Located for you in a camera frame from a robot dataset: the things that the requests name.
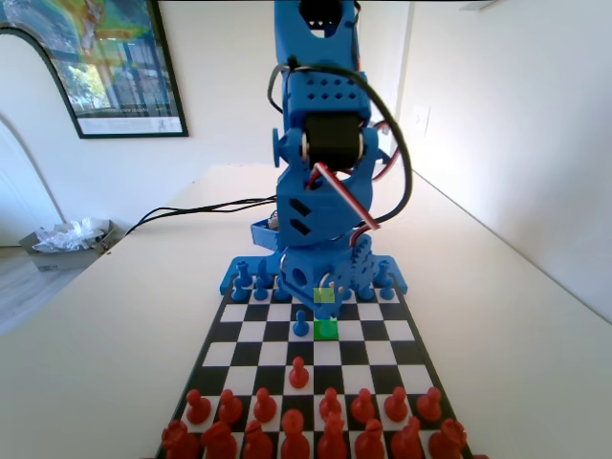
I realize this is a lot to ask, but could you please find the blue gripper camera box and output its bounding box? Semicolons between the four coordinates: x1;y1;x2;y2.
279;248;336;310

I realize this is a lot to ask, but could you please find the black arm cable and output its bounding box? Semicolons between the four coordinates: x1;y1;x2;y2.
266;55;415;230

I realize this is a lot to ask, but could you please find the black framed poster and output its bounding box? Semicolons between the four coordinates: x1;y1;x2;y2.
0;0;190;141

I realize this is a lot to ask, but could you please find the red chess bishop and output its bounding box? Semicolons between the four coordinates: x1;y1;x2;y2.
353;418;386;459
242;419;276;459

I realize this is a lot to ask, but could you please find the red white servo wire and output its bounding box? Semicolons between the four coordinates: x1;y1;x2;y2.
309;161;383;233

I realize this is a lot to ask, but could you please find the crumpled clear plastic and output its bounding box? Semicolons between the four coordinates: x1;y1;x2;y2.
31;217;109;253

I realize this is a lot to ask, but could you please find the black white chessboard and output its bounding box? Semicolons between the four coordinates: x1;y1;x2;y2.
152;279;477;459

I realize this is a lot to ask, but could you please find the red chess pawn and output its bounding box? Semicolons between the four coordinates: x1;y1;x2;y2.
415;385;444;423
350;387;376;425
318;386;343;422
252;386;278;425
185;388;212;426
383;385;409;423
288;356;311;389
218;389;244;426

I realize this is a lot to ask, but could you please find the black power cable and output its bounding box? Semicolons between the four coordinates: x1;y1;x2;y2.
123;194;281;236
138;203;274;226

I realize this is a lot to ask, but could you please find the red chess king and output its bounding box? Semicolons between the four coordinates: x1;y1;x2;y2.
316;411;349;459

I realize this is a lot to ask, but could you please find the cardboard box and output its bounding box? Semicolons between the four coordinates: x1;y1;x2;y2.
18;217;126;273

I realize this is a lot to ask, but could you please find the group of blue chess pieces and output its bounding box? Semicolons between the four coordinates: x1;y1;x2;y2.
218;255;410;295

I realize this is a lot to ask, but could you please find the white door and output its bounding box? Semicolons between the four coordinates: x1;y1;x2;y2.
361;0;407;166

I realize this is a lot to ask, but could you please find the red chess knight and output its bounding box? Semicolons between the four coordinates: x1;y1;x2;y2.
200;420;239;459
389;415;426;459

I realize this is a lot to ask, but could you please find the white wall switch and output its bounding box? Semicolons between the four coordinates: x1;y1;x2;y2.
413;107;432;137

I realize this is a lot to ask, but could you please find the red chess rook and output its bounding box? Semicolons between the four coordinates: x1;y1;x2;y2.
161;419;201;459
427;418;469;459

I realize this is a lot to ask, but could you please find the white arched panel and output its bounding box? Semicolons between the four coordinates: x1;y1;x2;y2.
0;26;80;250

